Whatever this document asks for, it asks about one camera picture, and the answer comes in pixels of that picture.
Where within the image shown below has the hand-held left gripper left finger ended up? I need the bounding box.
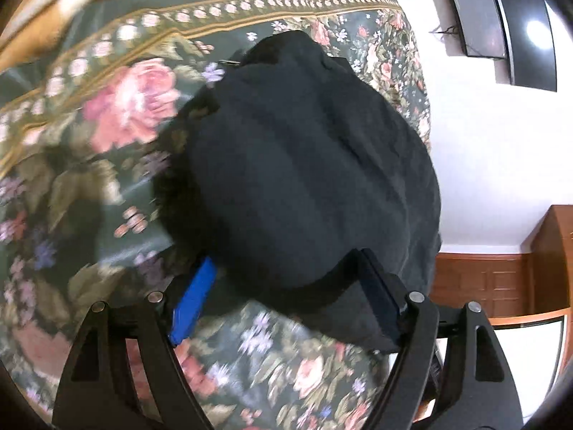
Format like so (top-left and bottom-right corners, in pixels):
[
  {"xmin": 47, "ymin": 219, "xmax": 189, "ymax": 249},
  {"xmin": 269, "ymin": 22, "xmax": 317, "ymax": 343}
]
[{"xmin": 51, "ymin": 257, "xmax": 220, "ymax": 430}]

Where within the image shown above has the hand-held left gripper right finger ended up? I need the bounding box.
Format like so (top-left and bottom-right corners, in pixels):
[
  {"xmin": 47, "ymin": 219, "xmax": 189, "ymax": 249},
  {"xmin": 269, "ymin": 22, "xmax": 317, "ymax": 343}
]
[{"xmin": 353, "ymin": 248, "xmax": 525, "ymax": 430}]

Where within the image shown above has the black hooded zip jacket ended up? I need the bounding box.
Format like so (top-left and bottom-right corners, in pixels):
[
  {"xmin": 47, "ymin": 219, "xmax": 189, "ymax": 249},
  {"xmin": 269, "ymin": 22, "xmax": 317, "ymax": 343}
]
[{"xmin": 152, "ymin": 29, "xmax": 445, "ymax": 355}]

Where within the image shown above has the wooden overhead cabinet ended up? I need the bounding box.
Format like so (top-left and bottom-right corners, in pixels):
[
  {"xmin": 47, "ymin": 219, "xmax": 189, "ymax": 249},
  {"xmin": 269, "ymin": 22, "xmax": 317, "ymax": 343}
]
[{"xmin": 520, "ymin": 204, "xmax": 573, "ymax": 315}]

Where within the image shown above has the dark floral blanket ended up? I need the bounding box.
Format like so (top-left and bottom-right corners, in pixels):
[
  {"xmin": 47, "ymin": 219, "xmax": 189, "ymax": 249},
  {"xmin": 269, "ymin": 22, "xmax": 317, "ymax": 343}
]
[{"xmin": 0, "ymin": 0, "xmax": 433, "ymax": 430}]

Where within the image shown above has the peach printed bedsheet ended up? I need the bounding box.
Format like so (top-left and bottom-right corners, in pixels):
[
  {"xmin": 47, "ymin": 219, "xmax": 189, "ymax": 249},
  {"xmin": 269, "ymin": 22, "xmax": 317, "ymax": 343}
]
[{"xmin": 0, "ymin": 0, "xmax": 342, "ymax": 71}]

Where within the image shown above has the small black wall monitor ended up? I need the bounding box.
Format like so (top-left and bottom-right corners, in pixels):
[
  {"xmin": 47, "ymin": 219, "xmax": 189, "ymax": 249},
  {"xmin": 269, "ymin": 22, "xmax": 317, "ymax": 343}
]
[{"xmin": 448, "ymin": 0, "xmax": 508, "ymax": 59}]

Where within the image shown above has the wall-mounted black television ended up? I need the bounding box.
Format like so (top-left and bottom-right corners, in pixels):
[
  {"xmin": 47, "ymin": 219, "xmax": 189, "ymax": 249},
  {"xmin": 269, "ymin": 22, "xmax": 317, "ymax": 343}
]
[{"xmin": 485, "ymin": 0, "xmax": 558, "ymax": 93}]

